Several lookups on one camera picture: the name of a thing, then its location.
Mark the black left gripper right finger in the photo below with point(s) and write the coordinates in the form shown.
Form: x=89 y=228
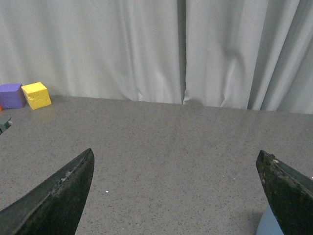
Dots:
x=289 y=194

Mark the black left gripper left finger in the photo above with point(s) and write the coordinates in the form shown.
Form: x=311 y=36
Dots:
x=55 y=206

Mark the blue plastic cup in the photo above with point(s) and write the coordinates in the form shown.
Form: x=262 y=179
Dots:
x=267 y=224

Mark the grey metal device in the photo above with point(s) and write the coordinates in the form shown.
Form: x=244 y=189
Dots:
x=5 y=123

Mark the yellow foam cube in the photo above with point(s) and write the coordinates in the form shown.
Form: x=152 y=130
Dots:
x=36 y=95

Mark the purple foam cube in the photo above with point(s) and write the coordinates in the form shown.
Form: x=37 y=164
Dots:
x=12 y=96

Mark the grey curtain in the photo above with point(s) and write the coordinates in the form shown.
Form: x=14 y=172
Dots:
x=246 y=54

